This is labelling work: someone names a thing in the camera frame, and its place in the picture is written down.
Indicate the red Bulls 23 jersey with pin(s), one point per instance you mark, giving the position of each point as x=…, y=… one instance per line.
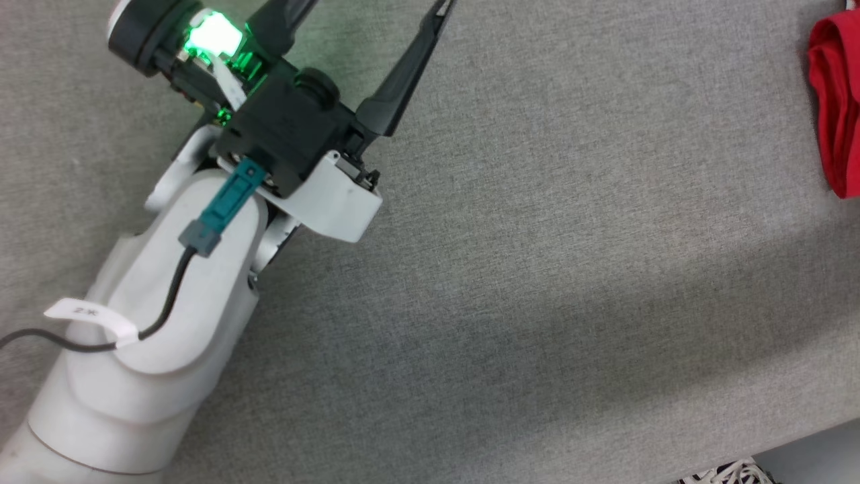
x=836, y=101

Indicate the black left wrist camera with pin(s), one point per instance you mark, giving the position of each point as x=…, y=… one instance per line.
x=289, y=128

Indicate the black white patterned object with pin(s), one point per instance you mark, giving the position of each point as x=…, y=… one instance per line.
x=729, y=474

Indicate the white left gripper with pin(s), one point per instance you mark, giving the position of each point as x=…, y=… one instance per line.
x=336, y=202

